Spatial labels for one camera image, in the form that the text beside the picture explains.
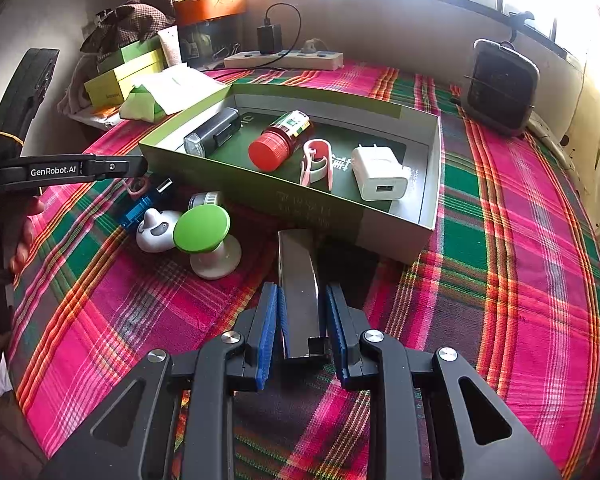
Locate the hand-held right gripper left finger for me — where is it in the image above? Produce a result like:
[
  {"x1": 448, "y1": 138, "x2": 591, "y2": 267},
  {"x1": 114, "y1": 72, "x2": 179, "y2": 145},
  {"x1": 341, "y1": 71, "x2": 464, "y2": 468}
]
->
[{"x1": 37, "y1": 282, "x2": 281, "y2": 480}]

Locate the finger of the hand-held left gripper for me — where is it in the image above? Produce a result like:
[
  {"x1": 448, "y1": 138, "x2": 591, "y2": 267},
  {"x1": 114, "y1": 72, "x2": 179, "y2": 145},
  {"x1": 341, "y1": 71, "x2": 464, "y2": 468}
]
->
[{"x1": 87, "y1": 155, "x2": 149, "y2": 182}]

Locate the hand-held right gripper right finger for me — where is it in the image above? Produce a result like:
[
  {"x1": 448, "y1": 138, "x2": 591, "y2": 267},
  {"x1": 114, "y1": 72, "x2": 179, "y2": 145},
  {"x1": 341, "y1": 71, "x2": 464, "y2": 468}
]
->
[{"x1": 325, "y1": 282, "x2": 563, "y2": 480}]

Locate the blue usb device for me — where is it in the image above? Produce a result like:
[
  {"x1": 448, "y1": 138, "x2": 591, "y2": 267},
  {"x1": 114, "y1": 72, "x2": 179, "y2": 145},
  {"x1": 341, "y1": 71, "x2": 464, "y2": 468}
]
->
[{"x1": 117, "y1": 177, "x2": 175, "y2": 232}]

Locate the black glossy bar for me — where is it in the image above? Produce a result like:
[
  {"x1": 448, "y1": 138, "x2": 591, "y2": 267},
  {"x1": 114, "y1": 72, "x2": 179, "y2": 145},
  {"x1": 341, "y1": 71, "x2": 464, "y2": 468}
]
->
[{"x1": 276, "y1": 229, "x2": 332, "y2": 361}]

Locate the white egg-shaped toy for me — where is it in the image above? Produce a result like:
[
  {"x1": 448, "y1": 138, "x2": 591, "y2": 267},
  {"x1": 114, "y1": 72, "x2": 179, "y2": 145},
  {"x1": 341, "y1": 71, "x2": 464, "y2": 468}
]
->
[{"x1": 136, "y1": 208, "x2": 183, "y2": 253}]

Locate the black flashlight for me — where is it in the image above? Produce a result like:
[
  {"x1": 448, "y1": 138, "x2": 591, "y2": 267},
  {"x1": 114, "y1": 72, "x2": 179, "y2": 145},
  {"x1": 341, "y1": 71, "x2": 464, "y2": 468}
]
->
[{"x1": 183, "y1": 107, "x2": 241, "y2": 157}]

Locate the green-topped white stand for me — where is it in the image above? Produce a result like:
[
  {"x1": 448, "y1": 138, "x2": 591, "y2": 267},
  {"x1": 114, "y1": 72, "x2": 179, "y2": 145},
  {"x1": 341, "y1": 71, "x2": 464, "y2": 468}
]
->
[{"x1": 172, "y1": 205, "x2": 242, "y2": 281}]

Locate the green cardboard box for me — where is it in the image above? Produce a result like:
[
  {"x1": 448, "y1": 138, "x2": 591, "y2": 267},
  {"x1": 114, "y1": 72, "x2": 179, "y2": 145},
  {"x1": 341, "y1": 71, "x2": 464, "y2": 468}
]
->
[{"x1": 138, "y1": 81, "x2": 442, "y2": 266}]

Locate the brown bottle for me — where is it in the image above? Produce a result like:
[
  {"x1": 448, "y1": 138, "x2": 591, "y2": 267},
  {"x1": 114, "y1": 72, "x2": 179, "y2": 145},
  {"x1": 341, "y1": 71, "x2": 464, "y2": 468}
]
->
[{"x1": 247, "y1": 110, "x2": 317, "y2": 172}]

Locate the white usb charger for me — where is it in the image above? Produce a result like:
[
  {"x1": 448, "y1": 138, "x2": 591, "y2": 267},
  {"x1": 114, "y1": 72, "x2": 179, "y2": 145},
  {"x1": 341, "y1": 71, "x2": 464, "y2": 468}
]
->
[{"x1": 351, "y1": 145, "x2": 412, "y2": 202}]

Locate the person's left hand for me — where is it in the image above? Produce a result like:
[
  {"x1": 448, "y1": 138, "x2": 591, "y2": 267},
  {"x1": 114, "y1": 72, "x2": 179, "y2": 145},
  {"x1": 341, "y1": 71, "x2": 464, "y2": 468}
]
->
[{"x1": 0, "y1": 196, "x2": 47, "y2": 275}]

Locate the green tissue pack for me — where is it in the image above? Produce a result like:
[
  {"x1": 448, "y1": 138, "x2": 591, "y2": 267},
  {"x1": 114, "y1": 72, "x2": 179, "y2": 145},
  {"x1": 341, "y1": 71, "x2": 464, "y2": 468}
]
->
[{"x1": 119, "y1": 85, "x2": 168, "y2": 123}]

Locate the yellow cardboard carton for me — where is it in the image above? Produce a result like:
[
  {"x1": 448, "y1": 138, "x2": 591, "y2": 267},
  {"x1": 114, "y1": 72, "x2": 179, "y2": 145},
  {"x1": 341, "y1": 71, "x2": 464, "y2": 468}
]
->
[{"x1": 83, "y1": 50, "x2": 168, "y2": 108}]

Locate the white paper sheet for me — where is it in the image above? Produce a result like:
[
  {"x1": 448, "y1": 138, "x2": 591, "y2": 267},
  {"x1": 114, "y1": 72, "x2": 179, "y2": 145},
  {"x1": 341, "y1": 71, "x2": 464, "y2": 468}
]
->
[{"x1": 142, "y1": 63, "x2": 231, "y2": 116}]

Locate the green cardboard carton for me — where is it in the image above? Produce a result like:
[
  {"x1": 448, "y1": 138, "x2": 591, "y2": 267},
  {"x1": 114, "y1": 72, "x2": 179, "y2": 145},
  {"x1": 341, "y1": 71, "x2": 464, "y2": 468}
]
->
[{"x1": 97, "y1": 35, "x2": 166, "y2": 73}]

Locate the white tube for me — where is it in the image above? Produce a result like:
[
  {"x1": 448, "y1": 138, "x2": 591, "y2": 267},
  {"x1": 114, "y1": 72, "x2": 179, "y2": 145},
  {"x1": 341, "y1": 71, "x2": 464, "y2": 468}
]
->
[{"x1": 157, "y1": 27, "x2": 183, "y2": 68}]

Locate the brown patterned cloth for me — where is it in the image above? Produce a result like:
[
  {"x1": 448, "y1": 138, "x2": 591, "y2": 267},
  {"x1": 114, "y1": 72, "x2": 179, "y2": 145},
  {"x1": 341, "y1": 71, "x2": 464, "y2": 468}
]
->
[{"x1": 80, "y1": 2, "x2": 176, "y2": 53}]

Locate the pink green plaid blanket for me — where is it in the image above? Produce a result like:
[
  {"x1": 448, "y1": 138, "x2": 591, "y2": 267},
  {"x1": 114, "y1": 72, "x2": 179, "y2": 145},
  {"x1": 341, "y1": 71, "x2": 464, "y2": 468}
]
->
[{"x1": 7, "y1": 60, "x2": 600, "y2": 480}]

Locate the orange planter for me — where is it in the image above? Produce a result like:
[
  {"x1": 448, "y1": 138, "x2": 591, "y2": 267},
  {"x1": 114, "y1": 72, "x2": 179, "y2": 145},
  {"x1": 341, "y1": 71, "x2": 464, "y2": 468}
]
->
[{"x1": 173, "y1": 0, "x2": 247, "y2": 26}]

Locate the black power adapter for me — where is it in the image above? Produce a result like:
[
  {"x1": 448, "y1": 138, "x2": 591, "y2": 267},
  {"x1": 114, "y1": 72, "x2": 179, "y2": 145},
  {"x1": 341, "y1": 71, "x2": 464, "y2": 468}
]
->
[{"x1": 257, "y1": 22, "x2": 283, "y2": 56}]

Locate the white power strip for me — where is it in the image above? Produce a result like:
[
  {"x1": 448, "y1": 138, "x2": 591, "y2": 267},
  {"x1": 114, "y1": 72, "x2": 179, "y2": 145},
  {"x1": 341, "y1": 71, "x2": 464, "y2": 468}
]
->
[{"x1": 223, "y1": 49, "x2": 344, "y2": 72}]

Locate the black clamp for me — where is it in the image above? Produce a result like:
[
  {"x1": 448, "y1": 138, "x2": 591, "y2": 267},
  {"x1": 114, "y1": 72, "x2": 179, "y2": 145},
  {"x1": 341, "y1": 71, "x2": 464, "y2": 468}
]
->
[{"x1": 502, "y1": 10, "x2": 537, "y2": 43}]

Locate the black cable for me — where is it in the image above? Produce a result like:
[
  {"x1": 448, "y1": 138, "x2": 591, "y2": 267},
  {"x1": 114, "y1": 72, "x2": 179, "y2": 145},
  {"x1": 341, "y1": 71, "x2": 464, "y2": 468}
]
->
[{"x1": 262, "y1": 2, "x2": 303, "y2": 68}]

